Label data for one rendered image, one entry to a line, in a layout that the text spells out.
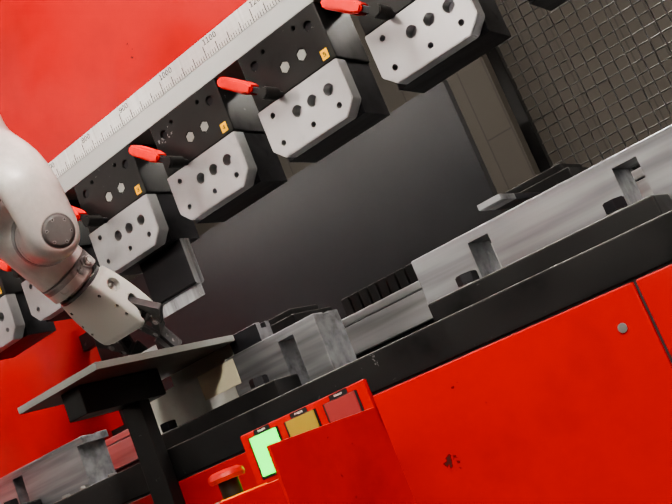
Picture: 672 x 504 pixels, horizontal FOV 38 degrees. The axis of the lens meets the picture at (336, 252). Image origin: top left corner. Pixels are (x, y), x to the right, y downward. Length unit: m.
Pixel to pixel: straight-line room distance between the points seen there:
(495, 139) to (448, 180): 2.85
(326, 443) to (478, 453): 0.23
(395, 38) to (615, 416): 0.54
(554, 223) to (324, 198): 0.89
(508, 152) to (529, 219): 3.47
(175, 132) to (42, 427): 1.08
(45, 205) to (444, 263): 0.52
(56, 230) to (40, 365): 1.14
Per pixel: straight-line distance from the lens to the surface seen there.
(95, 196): 1.61
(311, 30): 1.33
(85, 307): 1.44
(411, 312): 1.56
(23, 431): 2.35
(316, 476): 0.91
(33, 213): 1.32
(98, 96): 1.61
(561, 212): 1.15
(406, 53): 1.24
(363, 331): 1.61
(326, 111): 1.30
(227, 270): 2.15
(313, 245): 2.00
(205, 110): 1.44
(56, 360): 2.47
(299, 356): 1.41
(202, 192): 1.44
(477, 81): 4.73
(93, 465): 1.75
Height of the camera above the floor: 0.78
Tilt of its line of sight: 11 degrees up
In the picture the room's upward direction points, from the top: 22 degrees counter-clockwise
